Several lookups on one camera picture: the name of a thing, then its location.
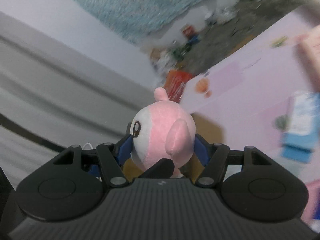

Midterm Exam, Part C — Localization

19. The red orange box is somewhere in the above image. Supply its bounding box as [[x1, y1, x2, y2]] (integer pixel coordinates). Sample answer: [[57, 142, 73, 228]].
[[163, 69, 194, 103]]

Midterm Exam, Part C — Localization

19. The blue white bandage box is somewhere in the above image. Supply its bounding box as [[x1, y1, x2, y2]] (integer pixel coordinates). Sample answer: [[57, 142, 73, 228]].
[[281, 93, 319, 163]]

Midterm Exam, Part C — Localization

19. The teal knitted blanket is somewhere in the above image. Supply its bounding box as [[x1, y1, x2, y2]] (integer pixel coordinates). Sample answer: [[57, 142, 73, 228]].
[[73, 0, 204, 44]]

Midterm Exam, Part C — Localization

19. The pink white plush toy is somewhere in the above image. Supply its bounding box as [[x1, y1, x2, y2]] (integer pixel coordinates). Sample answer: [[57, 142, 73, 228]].
[[130, 87, 196, 178]]

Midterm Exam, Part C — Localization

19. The pink printed play mat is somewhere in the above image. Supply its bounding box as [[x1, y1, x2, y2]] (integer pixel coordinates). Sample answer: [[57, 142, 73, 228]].
[[179, 10, 320, 233]]

